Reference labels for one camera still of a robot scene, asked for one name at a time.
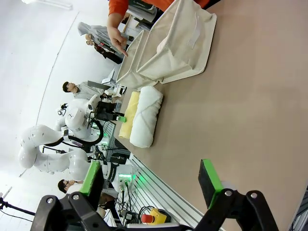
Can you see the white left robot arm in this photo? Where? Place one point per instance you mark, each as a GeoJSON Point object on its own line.
{"type": "Point", "coordinates": [38, 139]}

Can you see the ceiling light bar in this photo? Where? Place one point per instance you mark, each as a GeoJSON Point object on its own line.
{"type": "Point", "coordinates": [48, 3]}

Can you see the person's right forearm orange sleeve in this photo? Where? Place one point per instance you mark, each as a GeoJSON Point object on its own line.
{"type": "Point", "coordinates": [118, 9]}

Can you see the person in grey jacket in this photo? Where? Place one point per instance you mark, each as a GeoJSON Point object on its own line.
{"type": "Point", "coordinates": [84, 90]}

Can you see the yellow towel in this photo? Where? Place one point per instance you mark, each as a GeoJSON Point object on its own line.
{"type": "Point", "coordinates": [130, 115]}

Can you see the person with glasses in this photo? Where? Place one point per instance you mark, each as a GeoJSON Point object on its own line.
{"type": "Point", "coordinates": [65, 186]}

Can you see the black tripod stand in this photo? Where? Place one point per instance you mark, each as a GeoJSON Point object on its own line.
{"type": "Point", "coordinates": [14, 209]}

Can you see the white towel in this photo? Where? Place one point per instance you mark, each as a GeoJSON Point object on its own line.
{"type": "Point", "coordinates": [146, 115]}

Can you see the person's right hand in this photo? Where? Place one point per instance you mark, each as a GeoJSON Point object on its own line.
{"type": "Point", "coordinates": [116, 38]}

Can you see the bald mannequin in dark clothes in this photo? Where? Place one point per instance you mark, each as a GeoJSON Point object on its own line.
{"type": "Point", "coordinates": [108, 54]}

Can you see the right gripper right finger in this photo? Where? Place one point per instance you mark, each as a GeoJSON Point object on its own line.
{"type": "Point", "coordinates": [210, 183]}

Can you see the beige fabric basket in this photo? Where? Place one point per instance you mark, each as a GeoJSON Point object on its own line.
{"type": "Point", "coordinates": [127, 72]}
{"type": "Point", "coordinates": [183, 48]}

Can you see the grey hooded garment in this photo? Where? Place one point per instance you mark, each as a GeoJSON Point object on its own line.
{"type": "Point", "coordinates": [93, 30]}

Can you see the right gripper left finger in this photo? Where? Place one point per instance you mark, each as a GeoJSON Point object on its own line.
{"type": "Point", "coordinates": [93, 178]}

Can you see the yellow emergency stop button box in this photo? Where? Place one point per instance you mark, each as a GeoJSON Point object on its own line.
{"type": "Point", "coordinates": [158, 214]}

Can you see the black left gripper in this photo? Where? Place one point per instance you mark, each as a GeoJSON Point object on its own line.
{"type": "Point", "coordinates": [106, 111]}

